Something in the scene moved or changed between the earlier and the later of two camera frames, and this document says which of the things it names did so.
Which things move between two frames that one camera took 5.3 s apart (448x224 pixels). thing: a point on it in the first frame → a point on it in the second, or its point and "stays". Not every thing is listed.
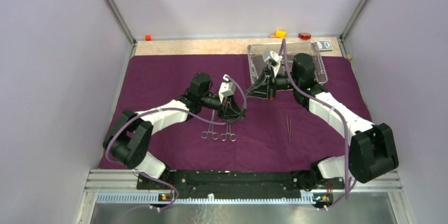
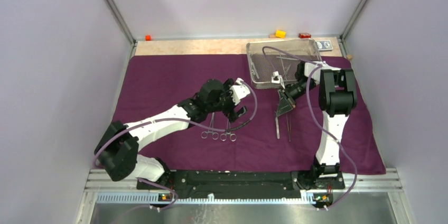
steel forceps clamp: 215,135 stays
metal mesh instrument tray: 276,56 stays
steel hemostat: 223,136 stays
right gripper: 261,89 → 286,104
